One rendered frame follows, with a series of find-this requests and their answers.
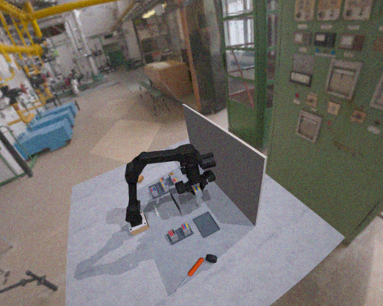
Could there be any black slotted rack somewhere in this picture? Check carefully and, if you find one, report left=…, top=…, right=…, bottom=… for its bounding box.
left=148, top=178, right=173, bottom=199

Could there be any orange-handled screwdriver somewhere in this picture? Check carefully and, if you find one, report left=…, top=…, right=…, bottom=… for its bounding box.
left=176, top=258, right=204, bottom=291

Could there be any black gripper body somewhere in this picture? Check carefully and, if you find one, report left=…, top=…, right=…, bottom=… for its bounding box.
left=175, top=170, right=216, bottom=194

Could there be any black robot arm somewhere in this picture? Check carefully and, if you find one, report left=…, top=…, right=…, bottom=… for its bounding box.
left=124, top=144, right=216, bottom=227

